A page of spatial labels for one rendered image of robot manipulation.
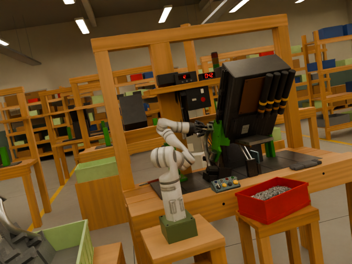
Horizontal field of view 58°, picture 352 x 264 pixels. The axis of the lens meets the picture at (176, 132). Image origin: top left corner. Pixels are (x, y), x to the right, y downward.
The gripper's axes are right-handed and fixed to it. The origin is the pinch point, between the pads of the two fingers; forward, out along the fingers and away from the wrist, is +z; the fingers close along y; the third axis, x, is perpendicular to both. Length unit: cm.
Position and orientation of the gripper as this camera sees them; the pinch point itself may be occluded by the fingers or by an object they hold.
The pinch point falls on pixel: (208, 129)
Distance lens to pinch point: 211.2
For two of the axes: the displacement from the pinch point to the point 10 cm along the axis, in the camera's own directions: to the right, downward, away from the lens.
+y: -1.1, -7.7, 6.2
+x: -2.3, 6.3, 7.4
